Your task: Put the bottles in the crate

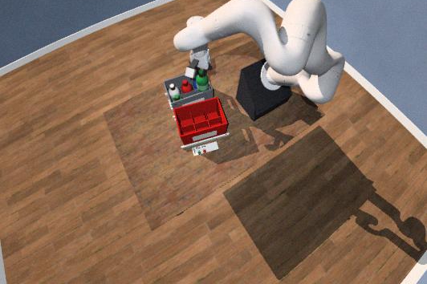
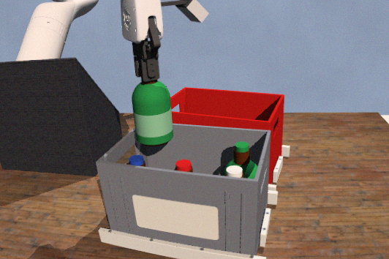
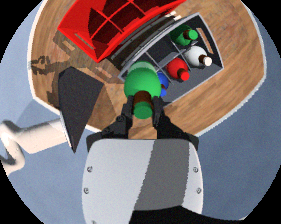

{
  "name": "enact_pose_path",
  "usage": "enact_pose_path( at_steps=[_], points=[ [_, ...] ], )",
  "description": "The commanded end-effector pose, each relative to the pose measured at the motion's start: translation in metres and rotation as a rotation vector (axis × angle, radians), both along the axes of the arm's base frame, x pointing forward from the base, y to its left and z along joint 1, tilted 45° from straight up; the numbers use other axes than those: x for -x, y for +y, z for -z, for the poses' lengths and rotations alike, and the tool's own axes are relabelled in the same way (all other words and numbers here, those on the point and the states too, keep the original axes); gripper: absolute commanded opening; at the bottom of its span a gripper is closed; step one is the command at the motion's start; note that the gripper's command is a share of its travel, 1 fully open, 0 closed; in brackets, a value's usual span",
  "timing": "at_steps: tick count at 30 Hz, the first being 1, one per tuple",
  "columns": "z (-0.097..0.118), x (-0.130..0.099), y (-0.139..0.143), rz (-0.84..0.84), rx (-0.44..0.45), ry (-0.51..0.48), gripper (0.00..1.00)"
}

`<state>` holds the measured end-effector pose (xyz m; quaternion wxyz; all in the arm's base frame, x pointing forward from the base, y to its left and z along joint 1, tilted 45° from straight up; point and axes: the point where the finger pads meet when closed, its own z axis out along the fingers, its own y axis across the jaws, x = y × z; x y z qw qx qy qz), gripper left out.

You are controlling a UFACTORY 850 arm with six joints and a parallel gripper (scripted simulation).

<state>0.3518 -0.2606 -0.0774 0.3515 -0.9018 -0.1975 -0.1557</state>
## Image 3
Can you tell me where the grey plastic crate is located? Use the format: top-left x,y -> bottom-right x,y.
118,12 -> 224,108

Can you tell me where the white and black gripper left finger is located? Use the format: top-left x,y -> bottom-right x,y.
86,95 -> 134,153

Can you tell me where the red crate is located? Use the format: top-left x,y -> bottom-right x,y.
57,0 -> 186,63

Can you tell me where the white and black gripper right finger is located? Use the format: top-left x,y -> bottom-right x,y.
152,96 -> 199,152

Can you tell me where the green bottle with light green label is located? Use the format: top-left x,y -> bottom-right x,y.
124,61 -> 161,119

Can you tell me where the red bottle with pink label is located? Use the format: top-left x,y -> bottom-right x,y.
164,57 -> 189,80

